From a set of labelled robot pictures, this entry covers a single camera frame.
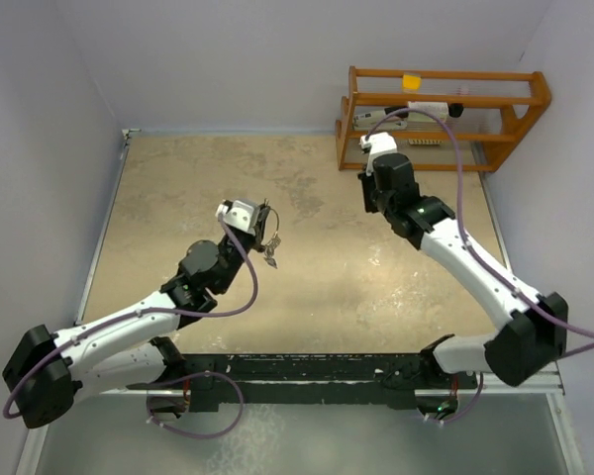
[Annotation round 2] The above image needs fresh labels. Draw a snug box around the small black object on rack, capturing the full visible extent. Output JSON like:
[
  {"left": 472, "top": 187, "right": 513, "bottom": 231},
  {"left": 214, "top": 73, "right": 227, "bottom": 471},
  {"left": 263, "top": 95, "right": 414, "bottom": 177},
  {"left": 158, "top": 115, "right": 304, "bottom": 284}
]
[{"left": 447, "top": 103, "right": 464, "bottom": 118}]

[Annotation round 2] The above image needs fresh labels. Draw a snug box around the strip of staples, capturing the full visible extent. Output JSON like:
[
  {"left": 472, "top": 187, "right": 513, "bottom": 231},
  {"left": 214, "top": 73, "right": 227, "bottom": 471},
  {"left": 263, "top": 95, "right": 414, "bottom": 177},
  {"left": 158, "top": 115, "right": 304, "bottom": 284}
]
[{"left": 407, "top": 139, "right": 443, "bottom": 146}]

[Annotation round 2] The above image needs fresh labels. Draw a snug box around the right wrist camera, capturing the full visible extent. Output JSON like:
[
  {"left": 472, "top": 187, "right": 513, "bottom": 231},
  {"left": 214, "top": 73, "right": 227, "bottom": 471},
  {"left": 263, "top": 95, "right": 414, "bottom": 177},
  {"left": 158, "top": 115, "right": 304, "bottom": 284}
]
[{"left": 359, "top": 132, "right": 398, "bottom": 176}]

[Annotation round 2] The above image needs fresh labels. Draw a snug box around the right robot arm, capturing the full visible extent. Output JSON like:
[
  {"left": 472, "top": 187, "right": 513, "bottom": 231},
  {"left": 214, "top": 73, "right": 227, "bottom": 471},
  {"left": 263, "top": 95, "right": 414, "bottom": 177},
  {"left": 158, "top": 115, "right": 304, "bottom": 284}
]
[{"left": 358, "top": 152, "right": 568, "bottom": 387}]

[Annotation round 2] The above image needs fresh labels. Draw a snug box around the white stapler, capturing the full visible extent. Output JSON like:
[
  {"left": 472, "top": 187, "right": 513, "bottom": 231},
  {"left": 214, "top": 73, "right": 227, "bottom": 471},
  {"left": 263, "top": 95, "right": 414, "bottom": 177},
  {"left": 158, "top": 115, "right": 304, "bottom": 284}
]
[{"left": 352, "top": 106, "right": 408, "bottom": 131}]

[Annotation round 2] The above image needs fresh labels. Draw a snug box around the large silver keyring with clips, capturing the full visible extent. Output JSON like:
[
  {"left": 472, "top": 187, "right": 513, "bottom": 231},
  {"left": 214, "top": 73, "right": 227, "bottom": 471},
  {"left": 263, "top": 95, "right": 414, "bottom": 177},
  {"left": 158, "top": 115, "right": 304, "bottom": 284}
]
[{"left": 262, "top": 207, "right": 281, "bottom": 269}]

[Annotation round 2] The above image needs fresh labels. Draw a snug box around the yellow block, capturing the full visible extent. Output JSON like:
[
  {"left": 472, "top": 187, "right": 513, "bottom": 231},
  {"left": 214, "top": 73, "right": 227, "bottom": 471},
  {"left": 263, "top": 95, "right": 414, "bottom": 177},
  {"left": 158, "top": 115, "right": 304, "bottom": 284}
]
[{"left": 401, "top": 74, "right": 422, "bottom": 93}]

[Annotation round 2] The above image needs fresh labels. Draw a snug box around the wooden rack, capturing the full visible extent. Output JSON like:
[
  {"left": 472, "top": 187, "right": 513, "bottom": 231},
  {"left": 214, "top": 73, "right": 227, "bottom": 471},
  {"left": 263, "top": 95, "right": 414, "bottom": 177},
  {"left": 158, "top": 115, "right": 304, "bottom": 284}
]
[{"left": 335, "top": 66, "right": 552, "bottom": 172}]

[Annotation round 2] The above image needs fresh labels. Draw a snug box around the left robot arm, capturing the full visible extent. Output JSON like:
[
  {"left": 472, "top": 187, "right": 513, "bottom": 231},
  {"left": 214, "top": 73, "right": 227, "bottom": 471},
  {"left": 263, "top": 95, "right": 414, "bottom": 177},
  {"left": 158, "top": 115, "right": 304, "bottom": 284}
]
[{"left": 2, "top": 199, "right": 273, "bottom": 428}]

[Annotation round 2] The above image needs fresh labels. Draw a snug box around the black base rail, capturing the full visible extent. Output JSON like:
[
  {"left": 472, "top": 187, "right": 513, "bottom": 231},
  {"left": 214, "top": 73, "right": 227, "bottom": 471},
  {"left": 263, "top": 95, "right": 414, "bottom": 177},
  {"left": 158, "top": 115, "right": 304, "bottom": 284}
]
[{"left": 129, "top": 353, "right": 477, "bottom": 413}]

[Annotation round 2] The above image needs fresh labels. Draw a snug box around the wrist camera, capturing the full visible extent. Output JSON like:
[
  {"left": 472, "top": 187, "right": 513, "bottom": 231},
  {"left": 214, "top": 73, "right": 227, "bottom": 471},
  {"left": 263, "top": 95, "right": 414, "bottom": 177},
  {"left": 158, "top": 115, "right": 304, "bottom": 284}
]
[
  {"left": 215, "top": 199, "right": 261, "bottom": 236},
  {"left": 359, "top": 132, "right": 398, "bottom": 176}
]

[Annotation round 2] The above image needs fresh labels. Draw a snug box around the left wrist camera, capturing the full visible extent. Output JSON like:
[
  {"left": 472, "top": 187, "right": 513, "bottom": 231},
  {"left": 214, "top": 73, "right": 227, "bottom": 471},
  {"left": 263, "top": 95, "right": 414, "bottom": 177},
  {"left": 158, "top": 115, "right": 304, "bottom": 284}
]
[{"left": 215, "top": 199, "right": 261, "bottom": 236}]

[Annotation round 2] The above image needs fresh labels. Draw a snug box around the white box with red label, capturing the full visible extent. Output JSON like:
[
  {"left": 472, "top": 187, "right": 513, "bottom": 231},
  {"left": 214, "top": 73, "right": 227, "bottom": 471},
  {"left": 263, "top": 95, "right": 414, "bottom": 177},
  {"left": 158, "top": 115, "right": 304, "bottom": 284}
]
[{"left": 408, "top": 101, "right": 449, "bottom": 123}]

